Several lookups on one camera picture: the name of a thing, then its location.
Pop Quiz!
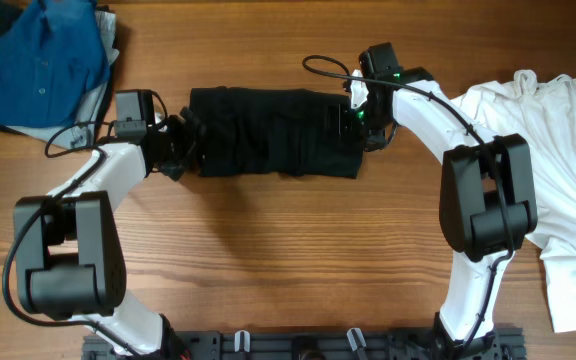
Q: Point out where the black t-shirt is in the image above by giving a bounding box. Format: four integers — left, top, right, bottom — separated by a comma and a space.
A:
189, 86, 363, 178

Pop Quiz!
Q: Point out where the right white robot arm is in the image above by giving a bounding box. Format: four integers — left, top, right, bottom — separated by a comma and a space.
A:
345, 43, 537, 353

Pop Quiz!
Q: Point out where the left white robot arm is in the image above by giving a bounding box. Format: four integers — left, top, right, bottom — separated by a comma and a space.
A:
1, 89, 207, 359

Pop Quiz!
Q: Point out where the light grey folded garment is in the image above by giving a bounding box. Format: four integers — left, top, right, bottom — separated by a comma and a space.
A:
6, 10, 120, 149

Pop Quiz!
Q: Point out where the blue button shirt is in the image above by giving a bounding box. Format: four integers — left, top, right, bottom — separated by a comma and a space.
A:
0, 0, 109, 128

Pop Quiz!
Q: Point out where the white t-shirt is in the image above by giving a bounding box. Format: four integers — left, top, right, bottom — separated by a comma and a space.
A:
453, 70, 576, 333

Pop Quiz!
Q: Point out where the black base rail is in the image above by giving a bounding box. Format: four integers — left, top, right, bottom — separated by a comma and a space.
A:
81, 327, 528, 360

